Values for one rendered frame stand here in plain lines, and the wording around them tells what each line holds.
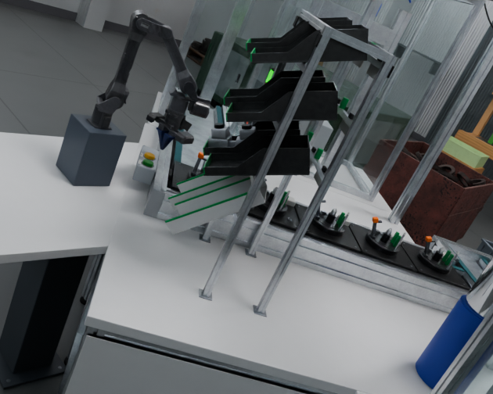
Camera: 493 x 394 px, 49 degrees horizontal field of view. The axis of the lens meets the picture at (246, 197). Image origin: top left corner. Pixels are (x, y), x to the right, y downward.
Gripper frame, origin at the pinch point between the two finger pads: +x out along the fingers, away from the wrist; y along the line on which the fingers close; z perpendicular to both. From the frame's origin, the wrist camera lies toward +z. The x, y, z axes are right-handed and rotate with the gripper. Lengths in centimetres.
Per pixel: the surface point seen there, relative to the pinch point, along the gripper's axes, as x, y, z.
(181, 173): 9.7, -7.0, 6.4
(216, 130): -18.7, -26.9, -14.8
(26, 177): 21.0, 17.0, -38.8
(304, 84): -45, -52, -27
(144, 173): 12.8, 0.0, -4.6
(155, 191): 11.4, -13.2, -13.0
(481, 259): 12, -105, 126
